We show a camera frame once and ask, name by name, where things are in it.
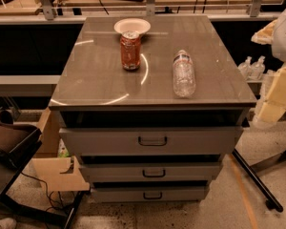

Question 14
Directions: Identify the orange soda can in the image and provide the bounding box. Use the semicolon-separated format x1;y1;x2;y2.
120;31;141;71

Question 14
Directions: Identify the clear pump bottle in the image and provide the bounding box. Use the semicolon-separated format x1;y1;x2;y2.
249;55;265;80
238;56;252;79

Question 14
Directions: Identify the bottom grey drawer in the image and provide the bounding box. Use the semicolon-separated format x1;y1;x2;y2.
92;186;209;203

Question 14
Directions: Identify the grey drawer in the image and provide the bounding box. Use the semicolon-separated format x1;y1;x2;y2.
92;186;209;203
79;162;222;183
59;126;243;156

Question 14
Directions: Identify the brown cardboard box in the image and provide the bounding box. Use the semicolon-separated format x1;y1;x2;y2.
32;108;90;192

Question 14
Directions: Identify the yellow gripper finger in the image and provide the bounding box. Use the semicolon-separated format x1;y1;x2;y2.
256;63;286;123
251;20;276;45

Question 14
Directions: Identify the right clear pump bottle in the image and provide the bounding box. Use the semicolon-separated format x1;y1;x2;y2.
249;55;265;80

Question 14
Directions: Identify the middle grey drawer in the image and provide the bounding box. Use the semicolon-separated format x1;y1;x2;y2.
79;162;222;183

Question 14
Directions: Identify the black floor stand leg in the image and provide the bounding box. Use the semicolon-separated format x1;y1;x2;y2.
232;149;284;213

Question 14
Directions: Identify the black floor cable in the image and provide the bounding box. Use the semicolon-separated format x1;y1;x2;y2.
20;171;74;229

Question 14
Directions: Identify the top grey drawer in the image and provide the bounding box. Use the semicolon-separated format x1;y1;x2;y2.
59;126;243;156

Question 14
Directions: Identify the white shoe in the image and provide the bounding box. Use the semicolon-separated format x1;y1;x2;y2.
0;218;17;229

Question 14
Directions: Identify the white paper bowl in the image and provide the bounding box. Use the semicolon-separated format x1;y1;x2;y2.
113;18;151;34

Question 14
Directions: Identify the grey drawer cabinet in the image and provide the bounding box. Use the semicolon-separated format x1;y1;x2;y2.
49;15;255;189

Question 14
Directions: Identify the left clear pump bottle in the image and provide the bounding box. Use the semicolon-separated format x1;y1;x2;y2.
238;56;252;79

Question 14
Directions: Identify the clear plastic water bottle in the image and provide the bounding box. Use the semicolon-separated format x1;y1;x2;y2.
173;50;196;97

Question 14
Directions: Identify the black office chair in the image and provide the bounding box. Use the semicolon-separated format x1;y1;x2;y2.
0;109;84;229

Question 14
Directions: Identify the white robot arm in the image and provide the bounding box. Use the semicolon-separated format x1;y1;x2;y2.
251;9;286;127

